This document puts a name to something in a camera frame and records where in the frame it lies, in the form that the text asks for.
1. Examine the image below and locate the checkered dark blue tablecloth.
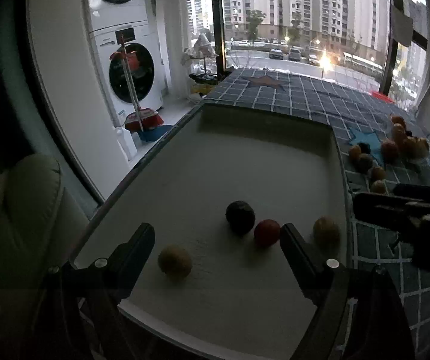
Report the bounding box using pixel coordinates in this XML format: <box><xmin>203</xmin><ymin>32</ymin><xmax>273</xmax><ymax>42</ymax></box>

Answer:
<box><xmin>204</xmin><ymin>68</ymin><xmax>430</xmax><ymax>359</ymax></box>

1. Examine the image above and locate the green-brown kiwi fruit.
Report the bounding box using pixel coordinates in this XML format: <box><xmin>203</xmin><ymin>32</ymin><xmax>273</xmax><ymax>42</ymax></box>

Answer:
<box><xmin>312</xmin><ymin>216</ymin><xmax>341</xmax><ymax>250</ymax></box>

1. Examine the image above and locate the small table lamp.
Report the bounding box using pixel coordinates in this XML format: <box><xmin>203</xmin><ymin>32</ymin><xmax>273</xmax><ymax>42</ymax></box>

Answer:
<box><xmin>181</xmin><ymin>33</ymin><xmax>218</xmax><ymax>86</ymax></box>

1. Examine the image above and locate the large orange fruit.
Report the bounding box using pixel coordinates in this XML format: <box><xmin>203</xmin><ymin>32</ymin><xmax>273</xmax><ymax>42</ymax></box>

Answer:
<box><xmin>380</xmin><ymin>140</ymin><xmax>400</xmax><ymax>165</ymax></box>

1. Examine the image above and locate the red plastic basket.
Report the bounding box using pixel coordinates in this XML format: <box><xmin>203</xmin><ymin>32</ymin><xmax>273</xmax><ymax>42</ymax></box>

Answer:
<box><xmin>370</xmin><ymin>91</ymin><xmax>395</xmax><ymax>104</ymax></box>

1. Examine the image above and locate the small orange tangerine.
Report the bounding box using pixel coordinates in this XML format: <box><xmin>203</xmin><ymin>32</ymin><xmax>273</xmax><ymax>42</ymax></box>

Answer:
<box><xmin>348</xmin><ymin>145</ymin><xmax>362</xmax><ymax>162</ymax></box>

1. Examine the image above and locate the lower white washing machine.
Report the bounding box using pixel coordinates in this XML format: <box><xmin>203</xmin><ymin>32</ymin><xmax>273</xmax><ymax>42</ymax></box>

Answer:
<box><xmin>89</xmin><ymin>21</ymin><xmax>164</xmax><ymax>126</ymax></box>

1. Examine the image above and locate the grey sofa cushion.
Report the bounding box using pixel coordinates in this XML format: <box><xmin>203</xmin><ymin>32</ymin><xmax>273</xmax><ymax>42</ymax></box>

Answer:
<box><xmin>0</xmin><ymin>154</ymin><xmax>89</xmax><ymax>311</ymax></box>

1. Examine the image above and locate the dark plum fruit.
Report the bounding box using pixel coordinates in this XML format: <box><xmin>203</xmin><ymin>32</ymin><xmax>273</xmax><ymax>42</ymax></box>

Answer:
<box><xmin>225</xmin><ymin>201</ymin><xmax>256</xmax><ymax>232</ymax></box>

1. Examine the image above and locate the white shallow tray box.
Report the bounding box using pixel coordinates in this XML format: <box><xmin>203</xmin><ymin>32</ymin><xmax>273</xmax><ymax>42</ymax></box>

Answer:
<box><xmin>74</xmin><ymin>104</ymin><xmax>346</xmax><ymax>359</ymax></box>

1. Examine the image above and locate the red broom with pole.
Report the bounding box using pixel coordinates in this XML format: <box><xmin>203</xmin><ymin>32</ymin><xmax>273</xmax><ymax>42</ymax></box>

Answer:
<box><xmin>108</xmin><ymin>33</ymin><xmax>164</xmax><ymax>133</ymax></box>

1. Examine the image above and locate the yellow-green small fruit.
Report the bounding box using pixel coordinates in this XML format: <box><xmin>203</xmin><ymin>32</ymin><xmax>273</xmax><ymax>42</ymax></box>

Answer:
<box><xmin>158</xmin><ymin>245</ymin><xmax>193</xmax><ymax>281</ymax></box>

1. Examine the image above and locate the red small apple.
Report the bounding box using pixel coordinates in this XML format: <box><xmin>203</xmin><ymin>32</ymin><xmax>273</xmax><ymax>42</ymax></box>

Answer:
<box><xmin>254</xmin><ymin>219</ymin><xmax>281</xmax><ymax>249</ymax></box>

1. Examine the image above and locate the glass fruit bowl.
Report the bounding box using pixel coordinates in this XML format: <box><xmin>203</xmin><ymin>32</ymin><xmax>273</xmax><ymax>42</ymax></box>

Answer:
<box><xmin>390</xmin><ymin>115</ymin><xmax>430</xmax><ymax>161</ymax></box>

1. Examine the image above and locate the white cabinet panel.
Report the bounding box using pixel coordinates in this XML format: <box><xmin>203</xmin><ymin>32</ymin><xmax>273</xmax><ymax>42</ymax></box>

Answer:
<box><xmin>28</xmin><ymin>0</ymin><xmax>129</xmax><ymax>200</ymax></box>

